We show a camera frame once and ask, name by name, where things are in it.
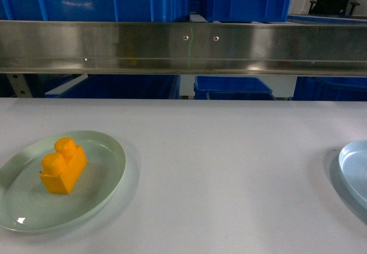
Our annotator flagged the yellow toy building block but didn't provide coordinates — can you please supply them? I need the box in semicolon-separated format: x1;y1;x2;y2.
40;138;87;194

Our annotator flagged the blue bin below rail right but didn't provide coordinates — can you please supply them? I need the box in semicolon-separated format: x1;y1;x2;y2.
292;77;366;101

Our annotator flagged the pale green plate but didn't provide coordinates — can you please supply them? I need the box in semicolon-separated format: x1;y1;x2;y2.
1;131;126;233

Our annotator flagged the blue bin below rail centre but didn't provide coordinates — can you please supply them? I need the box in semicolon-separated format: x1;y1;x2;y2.
194;76;275;100

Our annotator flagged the stainless steel shelf rail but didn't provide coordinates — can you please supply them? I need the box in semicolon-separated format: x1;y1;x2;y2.
1;21;366;77

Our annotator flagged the light blue plate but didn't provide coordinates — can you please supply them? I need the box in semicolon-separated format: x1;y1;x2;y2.
338;140;366;210

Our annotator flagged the blue bin below rail left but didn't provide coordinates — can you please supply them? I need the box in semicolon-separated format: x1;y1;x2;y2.
45;75;181;99

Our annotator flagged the blue bin below rail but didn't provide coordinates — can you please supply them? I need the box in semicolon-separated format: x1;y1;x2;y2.
45;75;181;99
194;76;275;100
292;77;366;101

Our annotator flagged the large blue bin upper left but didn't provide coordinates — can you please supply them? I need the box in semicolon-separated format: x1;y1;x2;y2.
1;0;189;22

